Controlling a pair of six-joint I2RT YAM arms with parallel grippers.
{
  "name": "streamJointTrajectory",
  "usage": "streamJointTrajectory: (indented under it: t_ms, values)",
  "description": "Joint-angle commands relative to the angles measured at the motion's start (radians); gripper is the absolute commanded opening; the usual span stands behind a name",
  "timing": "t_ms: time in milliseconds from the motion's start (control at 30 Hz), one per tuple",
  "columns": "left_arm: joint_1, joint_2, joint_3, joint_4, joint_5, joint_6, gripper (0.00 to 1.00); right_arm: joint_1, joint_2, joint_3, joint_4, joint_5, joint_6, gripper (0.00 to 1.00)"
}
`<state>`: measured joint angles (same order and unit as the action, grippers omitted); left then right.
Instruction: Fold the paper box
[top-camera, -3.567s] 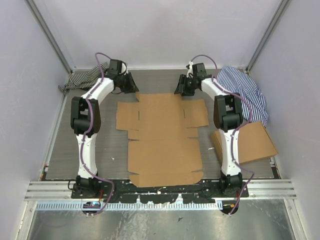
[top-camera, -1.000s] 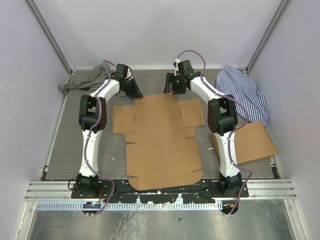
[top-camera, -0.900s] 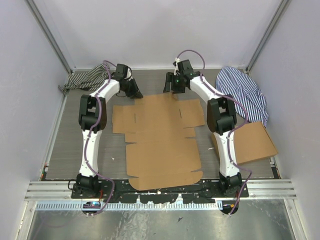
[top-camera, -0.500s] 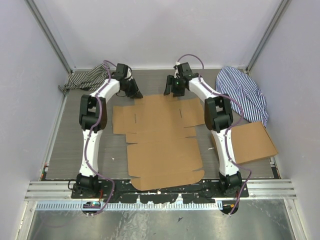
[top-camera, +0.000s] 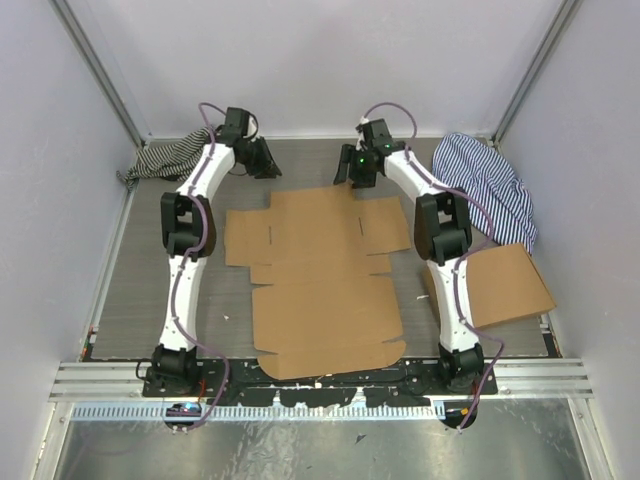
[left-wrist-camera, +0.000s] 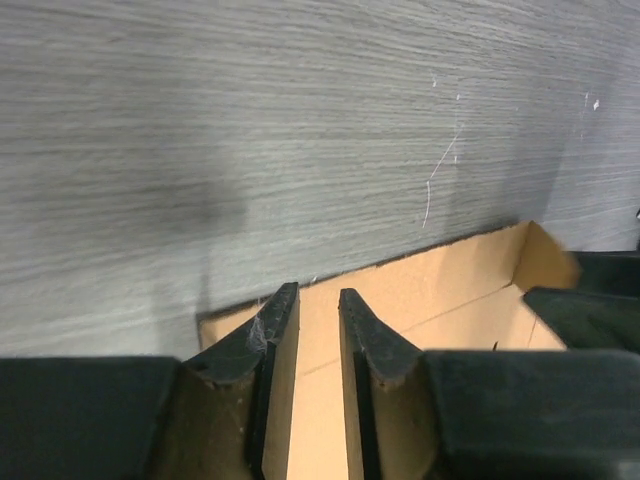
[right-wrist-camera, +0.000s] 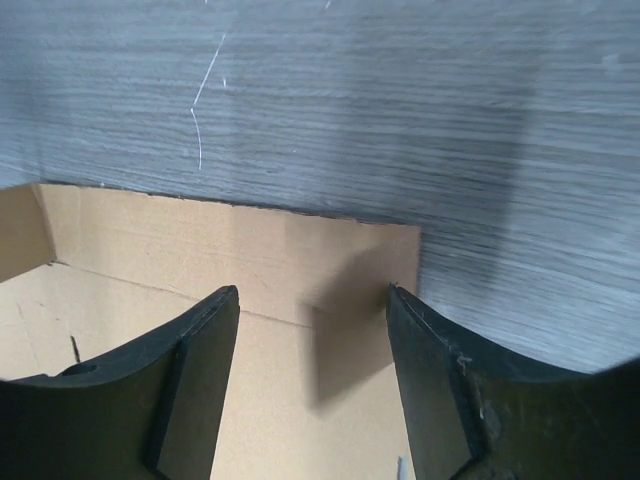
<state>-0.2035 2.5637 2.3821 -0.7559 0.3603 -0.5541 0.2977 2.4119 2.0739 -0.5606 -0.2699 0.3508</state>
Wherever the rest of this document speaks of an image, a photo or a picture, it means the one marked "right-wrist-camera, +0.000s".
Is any brown cardboard box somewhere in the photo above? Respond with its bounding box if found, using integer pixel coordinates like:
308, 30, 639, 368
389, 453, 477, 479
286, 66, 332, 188
1, 184, 420, 479

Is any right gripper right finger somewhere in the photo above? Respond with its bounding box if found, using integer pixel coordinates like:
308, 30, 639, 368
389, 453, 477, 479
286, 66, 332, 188
386, 286, 639, 479

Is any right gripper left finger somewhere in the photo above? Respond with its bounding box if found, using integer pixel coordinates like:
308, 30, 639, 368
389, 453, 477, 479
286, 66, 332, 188
1, 286, 240, 479

